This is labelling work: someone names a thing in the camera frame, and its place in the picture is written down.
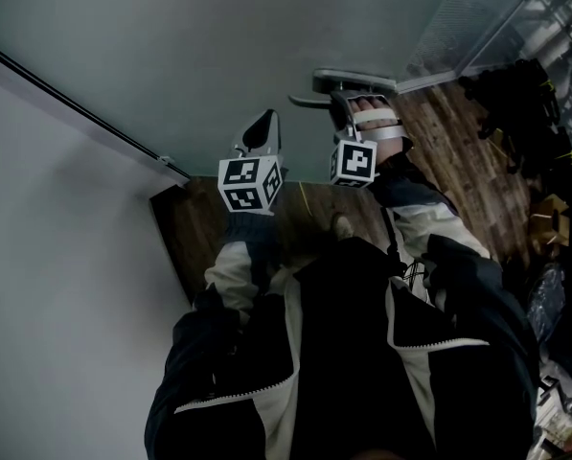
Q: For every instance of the person's left forearm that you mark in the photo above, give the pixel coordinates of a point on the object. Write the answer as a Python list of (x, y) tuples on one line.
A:
[(242, 266)]

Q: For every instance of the person's right hand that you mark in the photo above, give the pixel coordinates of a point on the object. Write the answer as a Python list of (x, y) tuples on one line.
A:
[(393, 149)]

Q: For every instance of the brown cardboard box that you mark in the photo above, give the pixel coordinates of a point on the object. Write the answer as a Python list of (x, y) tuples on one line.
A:
[(549, 223)]

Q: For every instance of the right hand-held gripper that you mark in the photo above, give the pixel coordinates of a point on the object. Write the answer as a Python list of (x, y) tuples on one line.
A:
[(355, 163)]

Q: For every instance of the black baseboard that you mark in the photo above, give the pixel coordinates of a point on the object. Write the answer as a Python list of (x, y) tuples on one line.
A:
[(170, 237)]

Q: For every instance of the frosted glass partition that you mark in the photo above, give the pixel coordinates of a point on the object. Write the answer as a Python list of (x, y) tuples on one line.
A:
[(458, 27)]

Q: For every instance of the person's right forearm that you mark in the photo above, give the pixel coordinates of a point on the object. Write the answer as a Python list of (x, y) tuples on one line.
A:
[(424, 213)]

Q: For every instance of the person's left beige shoe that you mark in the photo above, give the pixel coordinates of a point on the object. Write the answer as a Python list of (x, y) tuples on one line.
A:
[(341, 227)]

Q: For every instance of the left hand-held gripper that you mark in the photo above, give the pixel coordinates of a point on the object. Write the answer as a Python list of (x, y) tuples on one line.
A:
[(247, 185)]

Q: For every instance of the person's black white jacket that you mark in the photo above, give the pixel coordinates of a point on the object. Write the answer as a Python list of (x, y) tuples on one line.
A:
[(458, 376)]

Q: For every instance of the black equipment pile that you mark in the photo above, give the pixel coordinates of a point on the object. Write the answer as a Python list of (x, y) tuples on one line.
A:
[(515, 113)]

